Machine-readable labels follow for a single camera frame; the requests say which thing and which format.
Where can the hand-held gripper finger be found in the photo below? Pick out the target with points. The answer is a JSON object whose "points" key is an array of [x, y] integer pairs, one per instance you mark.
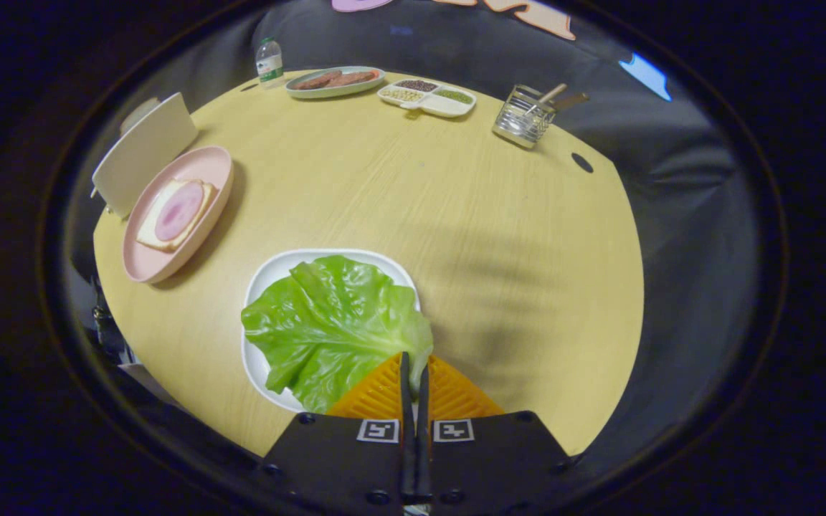
{"points": [[423, 430], [405, 401]]}

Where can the green lettuce leaf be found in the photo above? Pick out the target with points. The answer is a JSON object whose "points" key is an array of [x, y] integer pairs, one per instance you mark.
{"points": [[327, 322]]}

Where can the white plate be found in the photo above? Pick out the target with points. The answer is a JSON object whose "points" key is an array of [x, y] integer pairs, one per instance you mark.
{"points": [[269, 269]]}

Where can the pink ham slice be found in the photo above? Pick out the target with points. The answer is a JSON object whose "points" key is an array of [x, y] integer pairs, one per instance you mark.
{"points": [[178, 211]]}

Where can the white divided tray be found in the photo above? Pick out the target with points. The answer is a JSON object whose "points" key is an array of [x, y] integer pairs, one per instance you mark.
{"points": [[449, 108]]}

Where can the white bread slice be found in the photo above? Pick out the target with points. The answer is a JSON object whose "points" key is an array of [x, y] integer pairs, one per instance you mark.
{"points": [[149, 236]]}

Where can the pile of yellow beans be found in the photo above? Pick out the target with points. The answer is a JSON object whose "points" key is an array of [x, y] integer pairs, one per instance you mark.
{"points": [[402, 94]]}

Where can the pile of green beans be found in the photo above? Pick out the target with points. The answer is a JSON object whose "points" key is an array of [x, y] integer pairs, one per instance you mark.
{"points": [[454, 95]]}

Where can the pink plate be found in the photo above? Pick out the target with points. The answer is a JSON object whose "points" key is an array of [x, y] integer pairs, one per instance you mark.
{"points": [[205, 161]]}

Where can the pale green plate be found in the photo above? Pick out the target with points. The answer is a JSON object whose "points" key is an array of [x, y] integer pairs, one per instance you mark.
{"points": [[334, 93]]}

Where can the pile of dark beans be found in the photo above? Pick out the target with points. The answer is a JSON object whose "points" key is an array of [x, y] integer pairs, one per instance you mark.
{"points": [[416, 85]]}

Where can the brown meat patty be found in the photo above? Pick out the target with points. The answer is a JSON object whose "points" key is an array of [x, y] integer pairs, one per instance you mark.
{"points": [[317, 80], [352, 77]]}

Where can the black backdrop cloth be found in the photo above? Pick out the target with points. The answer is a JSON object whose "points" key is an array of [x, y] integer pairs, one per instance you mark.
{"points": [[671, 179]]}

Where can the white toaster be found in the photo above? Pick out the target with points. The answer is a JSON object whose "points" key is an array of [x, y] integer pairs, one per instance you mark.
{"points": [[144, 154]]}

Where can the clear plastic water bottle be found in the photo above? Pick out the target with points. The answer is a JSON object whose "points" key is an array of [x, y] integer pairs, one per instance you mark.
{"points": [[269, 68]]}

